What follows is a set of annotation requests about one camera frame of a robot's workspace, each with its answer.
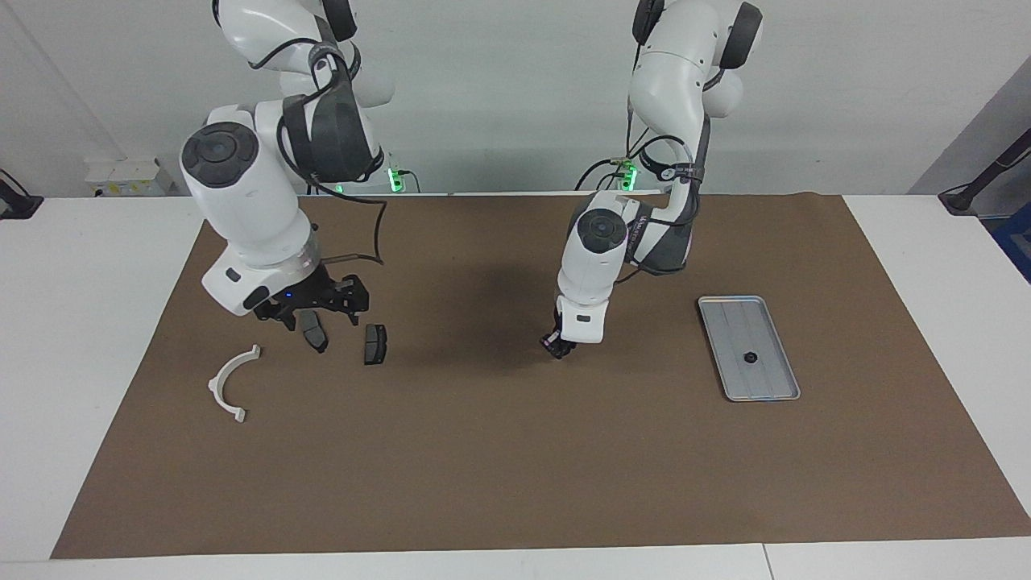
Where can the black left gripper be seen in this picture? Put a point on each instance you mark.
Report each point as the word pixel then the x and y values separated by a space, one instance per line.
pixel 556 326

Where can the white curved plastic bracket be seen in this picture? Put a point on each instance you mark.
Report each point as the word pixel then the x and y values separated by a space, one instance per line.
pixel 216 385

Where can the silver metal tray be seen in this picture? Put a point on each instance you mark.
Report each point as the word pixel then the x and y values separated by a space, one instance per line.
pixel 769 383

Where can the brown table mat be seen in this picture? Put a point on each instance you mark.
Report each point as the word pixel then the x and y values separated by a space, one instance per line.
pixel 515 451

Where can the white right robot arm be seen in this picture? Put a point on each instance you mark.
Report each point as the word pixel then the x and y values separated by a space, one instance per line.
pixel 250 201

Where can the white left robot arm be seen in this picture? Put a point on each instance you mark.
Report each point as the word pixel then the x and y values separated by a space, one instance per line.
pixel 592 266

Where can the squarish dark grey brake pad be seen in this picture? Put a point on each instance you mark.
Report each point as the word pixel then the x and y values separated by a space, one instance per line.
pixel 374 345

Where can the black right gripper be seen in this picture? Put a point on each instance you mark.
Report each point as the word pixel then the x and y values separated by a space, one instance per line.
pixel 310 294

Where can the black clamp stand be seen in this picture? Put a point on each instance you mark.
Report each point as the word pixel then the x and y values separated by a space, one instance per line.
pixel 18 205

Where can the curved dark grey brake pad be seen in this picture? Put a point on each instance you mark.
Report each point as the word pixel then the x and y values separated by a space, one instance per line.
pixel 314 334

